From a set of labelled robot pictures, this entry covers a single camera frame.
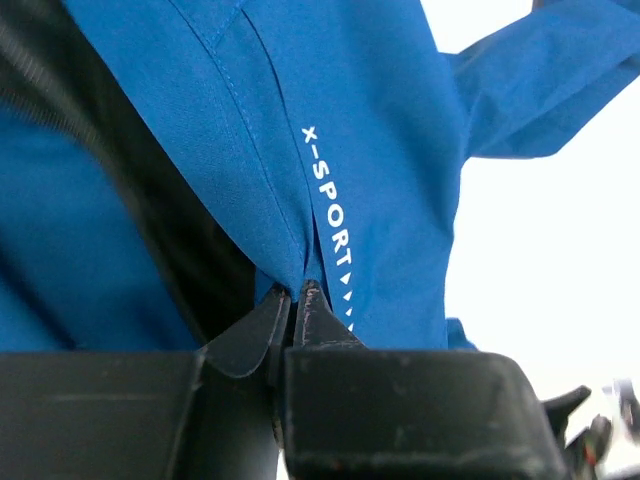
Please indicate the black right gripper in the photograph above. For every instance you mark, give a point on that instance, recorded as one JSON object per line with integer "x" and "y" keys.
{"x": 608, "y": 447}

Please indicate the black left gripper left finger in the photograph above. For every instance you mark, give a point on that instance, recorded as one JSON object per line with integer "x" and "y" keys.
{"x": 205, "y": 414}

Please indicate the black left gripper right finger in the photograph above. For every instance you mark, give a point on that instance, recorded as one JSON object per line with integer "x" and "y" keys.
{"x": 351, "y": 412}

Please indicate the blue zip-up jacket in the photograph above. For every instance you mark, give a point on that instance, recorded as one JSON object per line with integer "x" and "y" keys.
{"x": 165, "y": 163}

